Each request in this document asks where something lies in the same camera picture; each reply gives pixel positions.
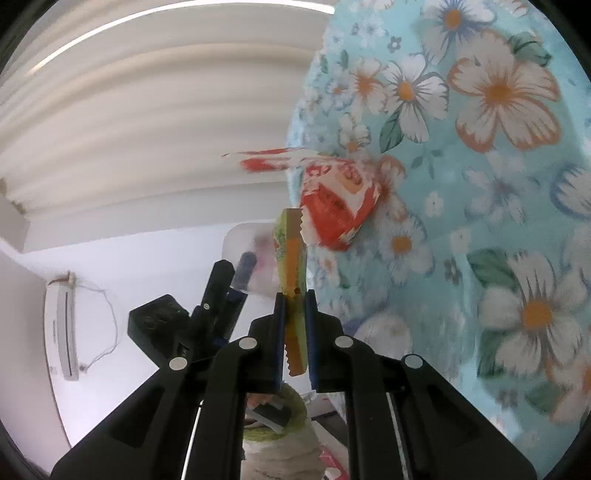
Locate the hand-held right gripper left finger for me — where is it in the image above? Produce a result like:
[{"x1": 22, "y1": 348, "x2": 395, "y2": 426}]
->
[{"x1": 50, "y1": 292, "x2": 288, "y2": 480}]

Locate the white wall air conditioner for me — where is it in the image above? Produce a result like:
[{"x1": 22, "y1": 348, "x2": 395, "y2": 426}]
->
[{"x1": 44, "y1": 276, "x2": 81, "y2": 382}]

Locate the thin hanging cable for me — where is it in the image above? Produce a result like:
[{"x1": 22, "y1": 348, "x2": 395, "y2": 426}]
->
[{"x1": 69, "y1": 281, "x2": 122, "y2": 372}]

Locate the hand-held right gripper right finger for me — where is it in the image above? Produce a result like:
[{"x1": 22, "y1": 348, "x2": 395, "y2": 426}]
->
[{"x1": 305, "y1": 289, "x2": 539, "y2": 480}]

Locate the yellow green snack wrapper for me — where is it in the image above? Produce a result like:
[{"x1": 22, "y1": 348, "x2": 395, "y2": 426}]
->
[{"x1": 273, "y1": 208, "x2": 309, "y2": 377}]

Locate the floral light blue blanket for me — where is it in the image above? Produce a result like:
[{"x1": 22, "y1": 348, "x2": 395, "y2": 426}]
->
[{"x1": 285, "y1": 0, "x2": 591, "y2": 478}]

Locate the clear plastic cup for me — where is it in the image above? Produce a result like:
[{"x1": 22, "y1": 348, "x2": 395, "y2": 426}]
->
[{"x1": 222, "y1": 223, "x2": 280, "y2": 297}]

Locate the red snack packet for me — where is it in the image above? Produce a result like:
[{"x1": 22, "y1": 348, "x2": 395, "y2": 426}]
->
[{"x1": 223, "y1": 148, "x2": 385, "y2": 253}]

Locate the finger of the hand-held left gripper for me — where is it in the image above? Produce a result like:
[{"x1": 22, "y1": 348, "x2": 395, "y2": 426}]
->
[
  {"x1": 213, "y1": 251, "x2": 257, "y2": 344},
  {"x1": 190, "y1": 259, "x2": 235, "y2": 344}
]

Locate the white and green fuzzy cloth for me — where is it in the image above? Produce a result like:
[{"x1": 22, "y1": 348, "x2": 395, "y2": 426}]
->
[{"x1": 241, "y1": 383, "x2": 324, "y2": 480}]

